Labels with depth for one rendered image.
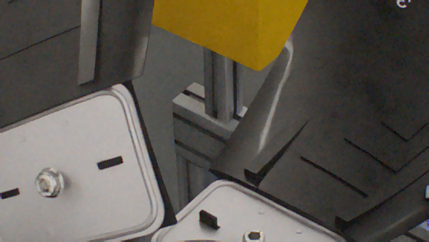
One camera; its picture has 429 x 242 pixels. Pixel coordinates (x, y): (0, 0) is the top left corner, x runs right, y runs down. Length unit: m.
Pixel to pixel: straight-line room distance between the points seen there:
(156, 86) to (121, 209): 1.29
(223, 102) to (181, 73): 0.74
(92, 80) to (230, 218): 0.13
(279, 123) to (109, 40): 0.15
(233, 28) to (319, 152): 0.38
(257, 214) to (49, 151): 0.13
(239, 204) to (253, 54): 0.40
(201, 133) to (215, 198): 0.55
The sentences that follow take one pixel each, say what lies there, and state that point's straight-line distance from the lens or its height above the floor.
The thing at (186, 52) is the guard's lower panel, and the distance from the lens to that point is 1.70.
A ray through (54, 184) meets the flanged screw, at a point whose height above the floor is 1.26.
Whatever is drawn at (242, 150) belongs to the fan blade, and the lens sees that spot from 0.49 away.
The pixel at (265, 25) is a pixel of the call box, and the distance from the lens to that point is 0.84.
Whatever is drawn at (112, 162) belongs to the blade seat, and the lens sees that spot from 0.38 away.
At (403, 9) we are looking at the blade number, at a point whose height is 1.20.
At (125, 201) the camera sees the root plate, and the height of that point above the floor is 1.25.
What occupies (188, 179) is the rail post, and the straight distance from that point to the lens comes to 1.10.
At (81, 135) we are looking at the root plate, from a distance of 0.39.
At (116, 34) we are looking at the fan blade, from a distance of 0.38.
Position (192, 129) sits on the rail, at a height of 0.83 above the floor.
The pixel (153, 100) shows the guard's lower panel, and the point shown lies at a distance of 1.68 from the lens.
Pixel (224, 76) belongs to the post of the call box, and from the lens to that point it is 0.95.
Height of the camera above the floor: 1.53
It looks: 42 degrees down
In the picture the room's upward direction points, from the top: 1 degrees counter-clockwise
